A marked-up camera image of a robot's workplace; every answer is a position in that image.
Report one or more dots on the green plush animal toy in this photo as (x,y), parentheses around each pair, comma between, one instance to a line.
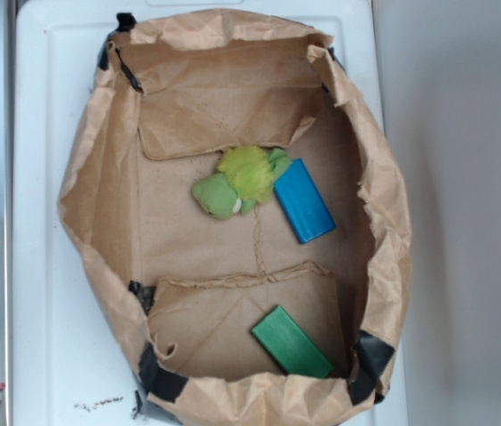
(245,176)

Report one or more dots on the brown paper bag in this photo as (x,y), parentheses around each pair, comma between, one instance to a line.
(181,290)

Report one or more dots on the blue wooden block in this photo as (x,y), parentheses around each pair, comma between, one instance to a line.
(302,203)

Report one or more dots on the green wooden block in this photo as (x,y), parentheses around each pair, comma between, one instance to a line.
(290,346)

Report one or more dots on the white plastic tray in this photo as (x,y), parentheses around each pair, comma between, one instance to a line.
(67,369)

